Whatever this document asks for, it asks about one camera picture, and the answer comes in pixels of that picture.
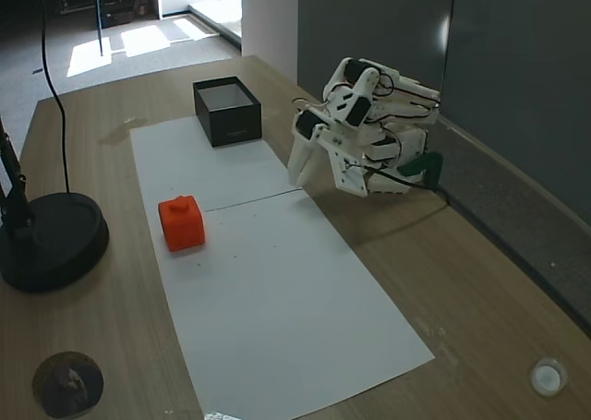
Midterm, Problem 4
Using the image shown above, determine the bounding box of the large white paper sheet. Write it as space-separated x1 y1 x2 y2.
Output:
146 189 436 420

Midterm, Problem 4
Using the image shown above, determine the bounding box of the black lamp cable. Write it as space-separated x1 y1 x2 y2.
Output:
40 0 72 195

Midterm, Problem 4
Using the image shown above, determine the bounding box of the dark open box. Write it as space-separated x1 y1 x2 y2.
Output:
192 76 263 150

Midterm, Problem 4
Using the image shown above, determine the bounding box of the white round cap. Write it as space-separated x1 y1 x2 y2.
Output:
529 356 568 397

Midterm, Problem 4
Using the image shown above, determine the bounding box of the thin metal pole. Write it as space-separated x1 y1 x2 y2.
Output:
93 0 105 57

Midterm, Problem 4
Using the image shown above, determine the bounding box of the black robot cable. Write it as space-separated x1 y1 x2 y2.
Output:
368 168 452 207

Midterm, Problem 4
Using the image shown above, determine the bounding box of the dark grey partition panel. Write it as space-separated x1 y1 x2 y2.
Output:
438 0 591 338

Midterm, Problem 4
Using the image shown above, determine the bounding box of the orange cube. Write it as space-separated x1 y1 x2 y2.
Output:
157 194 207 253

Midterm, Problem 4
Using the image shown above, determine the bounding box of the small white paper sheet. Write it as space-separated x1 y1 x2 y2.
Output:
129 114 304 213

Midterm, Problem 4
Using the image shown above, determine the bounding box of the black round lamp base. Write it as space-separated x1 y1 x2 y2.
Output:
0 192 111 294

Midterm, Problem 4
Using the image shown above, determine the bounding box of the green table clamp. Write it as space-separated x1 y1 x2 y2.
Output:
398 150 445 190

